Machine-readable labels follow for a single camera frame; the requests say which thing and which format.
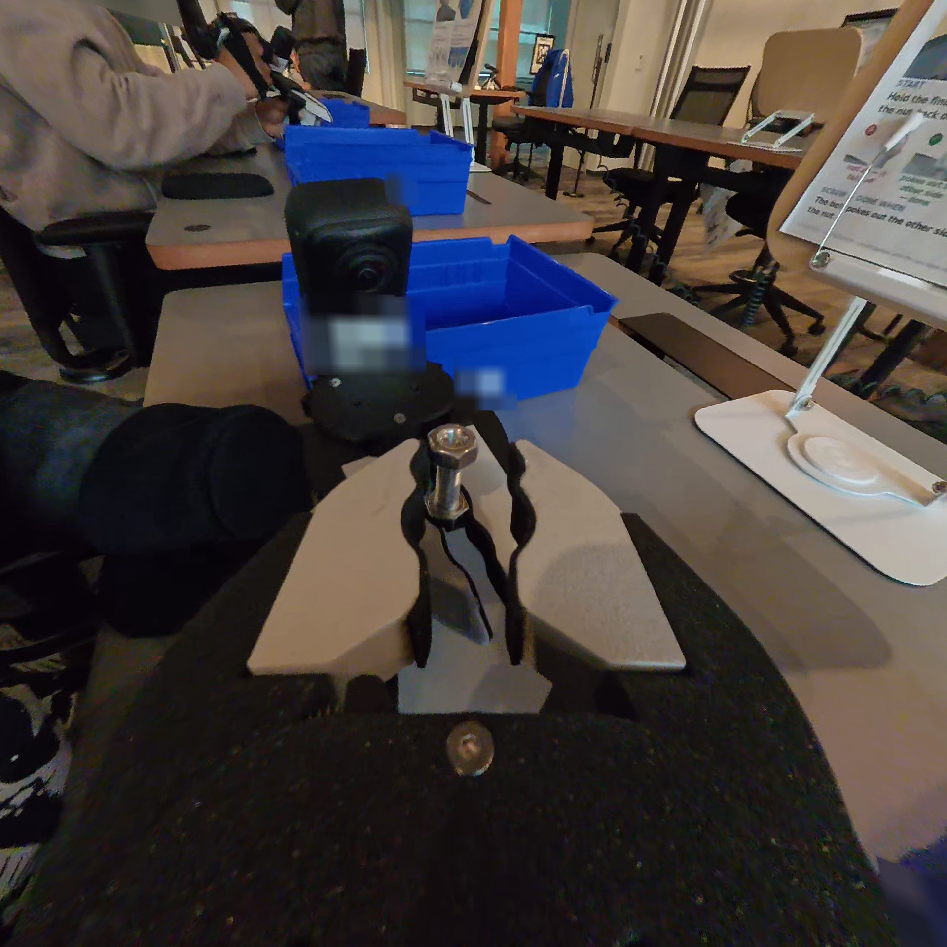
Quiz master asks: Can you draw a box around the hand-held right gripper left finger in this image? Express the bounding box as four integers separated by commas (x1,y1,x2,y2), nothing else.
246,438,434,700

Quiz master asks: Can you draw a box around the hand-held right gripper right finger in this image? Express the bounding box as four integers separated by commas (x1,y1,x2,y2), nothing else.
505,439,688,689

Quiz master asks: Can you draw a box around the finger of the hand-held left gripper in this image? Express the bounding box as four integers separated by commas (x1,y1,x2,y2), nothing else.
342,440,495,643
460,440,537,602

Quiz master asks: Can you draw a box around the steel hex bolt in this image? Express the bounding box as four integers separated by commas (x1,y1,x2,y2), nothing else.
423,423,479,522

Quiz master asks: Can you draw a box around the blue divided plastic bin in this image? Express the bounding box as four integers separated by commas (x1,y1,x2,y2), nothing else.
281,235,619,411

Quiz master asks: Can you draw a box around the person's left forearm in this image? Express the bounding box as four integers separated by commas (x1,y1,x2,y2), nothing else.
0,370,312,637

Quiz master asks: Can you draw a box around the black textured pad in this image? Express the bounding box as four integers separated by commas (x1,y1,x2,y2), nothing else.
161,172,275,201

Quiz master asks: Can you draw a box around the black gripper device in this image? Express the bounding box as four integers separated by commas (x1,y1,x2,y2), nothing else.
215,11,334,125

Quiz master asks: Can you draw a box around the white desk stand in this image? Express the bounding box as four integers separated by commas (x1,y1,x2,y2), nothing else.
435,87,495,174
695,111,947,587

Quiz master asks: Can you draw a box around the leaning poster board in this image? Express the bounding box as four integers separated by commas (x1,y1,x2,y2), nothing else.
425,0,493,86

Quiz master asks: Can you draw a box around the black office chair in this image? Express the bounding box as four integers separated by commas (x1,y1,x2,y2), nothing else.
669,65,752,127
603,166,700,260
695,192,826,356
0,207,156,382

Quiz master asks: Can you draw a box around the blue jacket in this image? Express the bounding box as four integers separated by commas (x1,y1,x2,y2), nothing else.
531,48,574,108

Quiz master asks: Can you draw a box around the wooden desk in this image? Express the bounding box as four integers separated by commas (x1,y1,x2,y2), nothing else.
514,105,807,267

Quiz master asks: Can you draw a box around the white plastic bag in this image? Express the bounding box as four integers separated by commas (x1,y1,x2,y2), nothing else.
699,185,737,249

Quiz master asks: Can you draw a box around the white tablet stand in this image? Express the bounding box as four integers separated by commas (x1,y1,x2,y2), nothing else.
728,109,815,149

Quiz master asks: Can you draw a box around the tan board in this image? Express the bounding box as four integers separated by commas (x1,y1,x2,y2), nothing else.
769,0,947,327

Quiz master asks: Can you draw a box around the beige high-back chair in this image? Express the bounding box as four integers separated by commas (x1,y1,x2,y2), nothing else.
747,30,863,130

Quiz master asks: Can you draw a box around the dark cable tray cover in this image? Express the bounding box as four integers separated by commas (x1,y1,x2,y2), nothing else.
618,312,796,401

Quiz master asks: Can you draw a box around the wooden post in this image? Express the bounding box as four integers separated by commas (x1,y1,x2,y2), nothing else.
492,0,526,167

